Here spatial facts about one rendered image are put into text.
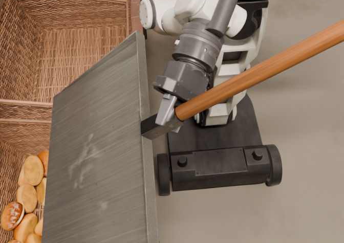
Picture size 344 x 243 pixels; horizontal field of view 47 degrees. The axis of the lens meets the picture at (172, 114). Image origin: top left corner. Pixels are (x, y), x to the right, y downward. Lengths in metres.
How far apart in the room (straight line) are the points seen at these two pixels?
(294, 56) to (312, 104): 1.73
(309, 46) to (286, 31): 2.05
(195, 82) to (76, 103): 0.41
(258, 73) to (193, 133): 1.31
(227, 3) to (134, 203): 0.42
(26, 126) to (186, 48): 0.73
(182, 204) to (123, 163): 1.16
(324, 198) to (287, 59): 1.52
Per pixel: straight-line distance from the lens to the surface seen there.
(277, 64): 0.66
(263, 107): 2.29
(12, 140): 1.43
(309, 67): 2.54
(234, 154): 1.89
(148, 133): 0.78
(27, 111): 1.40
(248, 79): 0.68
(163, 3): 1.03
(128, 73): 0.95
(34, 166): 1.37
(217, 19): 0.76
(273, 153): 1.93
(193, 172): 1.82
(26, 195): 1.39
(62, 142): 1.06
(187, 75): 0.75
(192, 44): 0.76
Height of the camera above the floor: 1.87
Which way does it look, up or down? 58 degrees down
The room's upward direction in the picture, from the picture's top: straight up
